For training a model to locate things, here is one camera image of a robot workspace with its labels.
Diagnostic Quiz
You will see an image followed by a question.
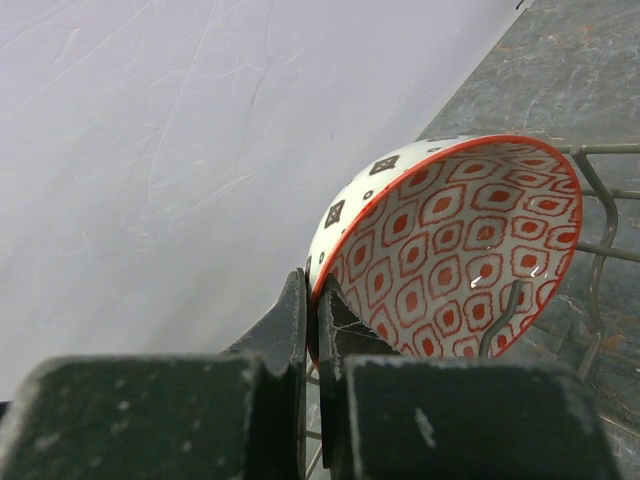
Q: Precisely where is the grey wire dish rack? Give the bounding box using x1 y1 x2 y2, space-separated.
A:
308 144 639 479

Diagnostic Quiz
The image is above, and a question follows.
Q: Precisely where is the green diamond pattern bowl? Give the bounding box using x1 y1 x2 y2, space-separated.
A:
305 134 582 358

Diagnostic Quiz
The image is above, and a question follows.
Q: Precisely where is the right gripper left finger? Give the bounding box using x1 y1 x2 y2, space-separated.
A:
227 268 306 473

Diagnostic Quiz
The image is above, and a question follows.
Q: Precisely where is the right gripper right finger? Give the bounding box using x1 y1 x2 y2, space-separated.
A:
317 287 396 470

